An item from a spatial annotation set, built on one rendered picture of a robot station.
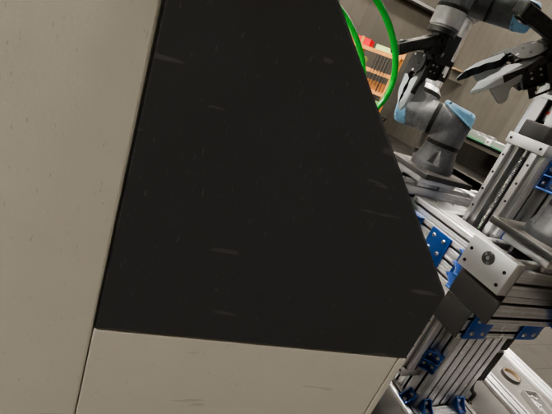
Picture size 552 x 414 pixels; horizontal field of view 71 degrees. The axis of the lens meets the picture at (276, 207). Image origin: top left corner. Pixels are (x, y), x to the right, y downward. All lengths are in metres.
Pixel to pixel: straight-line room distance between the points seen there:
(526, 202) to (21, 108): 1.29
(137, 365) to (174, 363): 0.06
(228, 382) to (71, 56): 0.57
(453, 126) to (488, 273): 0.56
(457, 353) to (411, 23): 10.40
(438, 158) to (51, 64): 1.22
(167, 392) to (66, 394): 0.16
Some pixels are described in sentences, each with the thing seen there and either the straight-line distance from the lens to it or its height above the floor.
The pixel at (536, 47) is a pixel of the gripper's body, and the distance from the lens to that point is 0.91.
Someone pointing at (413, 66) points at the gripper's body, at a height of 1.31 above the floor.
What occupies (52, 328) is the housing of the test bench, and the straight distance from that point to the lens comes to 0.67.
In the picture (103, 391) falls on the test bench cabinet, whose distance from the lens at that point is 0.76.
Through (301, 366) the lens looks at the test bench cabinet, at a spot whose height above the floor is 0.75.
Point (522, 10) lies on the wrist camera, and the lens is 0.87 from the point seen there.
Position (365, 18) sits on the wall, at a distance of 10.78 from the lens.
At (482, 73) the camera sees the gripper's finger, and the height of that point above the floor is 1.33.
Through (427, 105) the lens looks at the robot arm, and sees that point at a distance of 1.47.
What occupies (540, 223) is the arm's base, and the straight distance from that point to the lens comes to 1.18.
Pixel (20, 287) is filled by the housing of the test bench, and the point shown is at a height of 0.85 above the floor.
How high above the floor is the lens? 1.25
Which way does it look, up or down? 22 degrees down
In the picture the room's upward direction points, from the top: 21 degrees clockwise
